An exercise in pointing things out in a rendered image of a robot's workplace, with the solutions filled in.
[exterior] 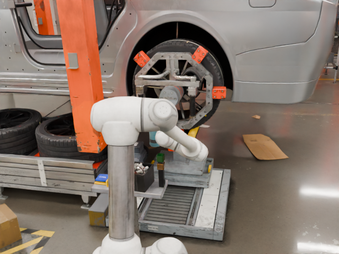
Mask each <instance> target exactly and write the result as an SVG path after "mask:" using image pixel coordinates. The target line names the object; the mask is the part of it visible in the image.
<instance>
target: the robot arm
mask: <svg viewBox="0 0 339 254"><path fill-rule="evenodd" d="M90 121H91V124H92V126H93V128H94V129H95V130H96V131H98V132H101V133H102V135H103V138H104V141H105V142H106V144H108V217H109V234H108V235H107V236H106V237H105V238H104V239H103V241H102V246H100V247H98V248H97V249H96V250H95V251H94V252H93V254H188V253H187V250H186V248H185V246H184V245H183V243H182V242H181V241H179V240H178V239H176V238H173V237H165V238H161V239H159V240H158V241H156V242H155V243H154V244H153V245H152V246H149V247H142V246H141V242H140V238H139V237H138V236H137V235H136V234H135V233H134V144H135V143H136V142H137V140H138V136H139V132H157V133H156V135H155V140H156V142H157V143H158V144H159V145H160V146H162V147H164V148H168V149H171V150H173V151H175V152H177V153H179V154H180V155H182V156H184V157H185V158H188V159H190V160H192V161H195V162H202V161H204V160H205V159H206V157H207V155H208V149H207V147H206V146H205V145H204V144H203V143H201V142H200V141H199V140H197V139H196V138H193V137H191V136H188V135H187V134H186V133H184V132H183V131H182V130H181V129H180V128H178V127H177V126H176V124H177V122H178V112H177V109H176V107H175V106H174V104H173V103H171V102H170V101H169V100H166V99H155V98H141V97H134V96H121V97H112V98H108V99H104V100H101V101H99V102H97V103H95V104H93V106H92V109H91V115H90Z"/></svg>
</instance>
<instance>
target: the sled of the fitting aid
mask: <svg viewBox="0 0 339 254"><path fill-rule="evenodd" d="M156 156H157V155H156ZM156 156H155V158H154V160H153V161H152V162H151V164H154V162H155V160H156ZM212 170H213V158H207V160H206V163H205V167H204V171H203V174H202V175H193V174H181V173H169V172H165V173H164V179H165V180H168V184H172V185H183V186H193V187H204V188H208V187H209V183H210V178H211V174H212ZM154 179H158V171H154Z"/></svg>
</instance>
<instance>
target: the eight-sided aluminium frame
mask: <svg viewBox="0 0 339 254"><path fill-rule="evenodd" d="M192 56H193V55H192V53H190V52H157V53H156V54H155V55H154V56H153V57H152V58H151V59H150V61H149V62H148V63H147V64H146V65H145V66H144V67H143V68H142V69H141V70H140V71H139V72H138V73H137V75H136V76H135V80H138V76H140V75H145V74H146V73H147V72H148V71H149V70H150V69H151V68H152V67H153V65H154V64H155V63H156V62H157V61H158V60H159V59H182V60H187V61H188V62H189V63H190V64H191V65H192V66H193V67H195V68H197V69H198V71H199V72H200V74H201V75H202V76H203V77H204V78H205V80H206V106H204V107H203V108H202V109H201V110H200V111H199V112H198V113H197V114H196V118H195V119H190V120H189V121H179V120H178V122H177V124H176V126H177V127H178V128H180V129H190V128H192V127H193V125H195V124H196V123H197V122H198V121H199V120H200V119H201V118H202V117H204V116H205V115H206V114H207V113H209V112H210V111H211V110H212V107H213V99H212V88H213V75H212V74H211V73H210V72H209V71H208V70H207V69H206V68H205V67H204V66H203V65H202V64H201V63H200V64H199V63H197V62H196V61H195V60H193V59H192Z"/></svg>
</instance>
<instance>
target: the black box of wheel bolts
mask: <svg viewBox="0 0 339 254"><path fill-rule="evenodd" d="M153 166H154V164H149V163H143V162H137V161H134V191H137V192H142V193H145V192H146V191H147V190H148V188H149V187H150V186H151V185H152V184H153V182H154V167H153Z"/></svg>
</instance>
